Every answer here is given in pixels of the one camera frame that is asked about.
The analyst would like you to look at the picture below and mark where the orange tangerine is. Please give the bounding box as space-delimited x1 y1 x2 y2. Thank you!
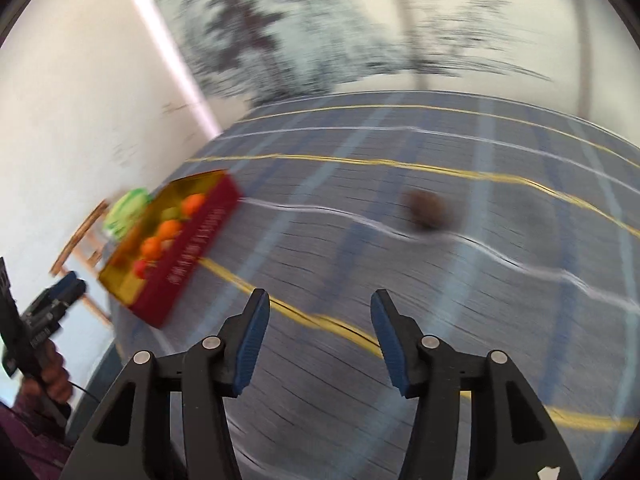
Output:
155 219 182 242
180 193 206 218
140 236 164 261

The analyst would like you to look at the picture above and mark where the person left hand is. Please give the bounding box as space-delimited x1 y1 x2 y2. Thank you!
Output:
20 340 73 404

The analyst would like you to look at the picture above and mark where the wooden chair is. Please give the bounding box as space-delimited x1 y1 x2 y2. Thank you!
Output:
48 199 114 328

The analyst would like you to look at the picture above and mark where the small red fruit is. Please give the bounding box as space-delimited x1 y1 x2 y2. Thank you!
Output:
132 259 154 280

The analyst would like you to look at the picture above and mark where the gold metal tin box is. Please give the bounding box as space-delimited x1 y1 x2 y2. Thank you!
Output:
99 169 241 328

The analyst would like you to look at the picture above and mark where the green tissue pack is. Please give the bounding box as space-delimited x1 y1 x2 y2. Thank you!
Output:
103 188 151 240

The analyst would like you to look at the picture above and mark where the green lime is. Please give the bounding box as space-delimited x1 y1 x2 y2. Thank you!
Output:
160 206 182 222

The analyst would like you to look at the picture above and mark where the plaid grey tablecloth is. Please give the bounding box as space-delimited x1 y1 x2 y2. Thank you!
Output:
110 91 639 479

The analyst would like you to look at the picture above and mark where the dark brown avocado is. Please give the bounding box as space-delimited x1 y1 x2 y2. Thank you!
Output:
404 188 456 232

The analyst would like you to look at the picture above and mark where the landscape painted folding screen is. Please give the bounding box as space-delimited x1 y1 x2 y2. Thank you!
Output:
153 0 639 141

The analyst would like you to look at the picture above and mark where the black cable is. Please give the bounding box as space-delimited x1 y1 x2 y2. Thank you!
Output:
67 381 104 406

